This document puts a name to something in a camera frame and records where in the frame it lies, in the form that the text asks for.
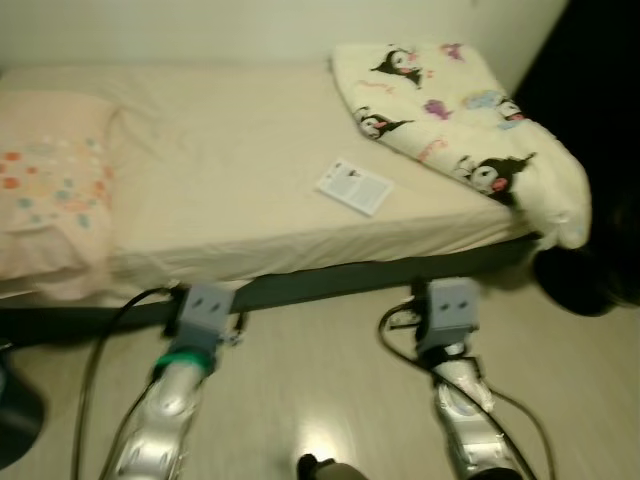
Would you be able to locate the thin paperback book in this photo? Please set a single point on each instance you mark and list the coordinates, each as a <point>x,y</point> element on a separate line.
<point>355,187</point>

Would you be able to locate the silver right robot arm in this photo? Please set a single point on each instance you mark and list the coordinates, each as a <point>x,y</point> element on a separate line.
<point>465,420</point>

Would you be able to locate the black floor fan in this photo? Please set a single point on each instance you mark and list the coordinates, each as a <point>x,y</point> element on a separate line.
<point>580,285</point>

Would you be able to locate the robot leg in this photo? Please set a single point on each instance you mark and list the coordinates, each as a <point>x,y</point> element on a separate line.
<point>325,468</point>

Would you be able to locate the pink patterned pillow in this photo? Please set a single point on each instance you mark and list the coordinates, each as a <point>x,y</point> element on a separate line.
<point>50,180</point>

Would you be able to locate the dark waste bin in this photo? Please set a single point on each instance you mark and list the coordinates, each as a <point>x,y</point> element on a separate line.
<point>15,410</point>

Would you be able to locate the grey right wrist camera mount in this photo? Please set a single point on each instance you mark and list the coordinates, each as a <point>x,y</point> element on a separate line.
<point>450,315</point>

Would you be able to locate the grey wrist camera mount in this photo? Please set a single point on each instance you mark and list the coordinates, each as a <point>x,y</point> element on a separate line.
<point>205,308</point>
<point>450,315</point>

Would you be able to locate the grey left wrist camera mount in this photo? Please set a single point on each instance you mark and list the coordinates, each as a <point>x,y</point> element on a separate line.
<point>205,308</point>

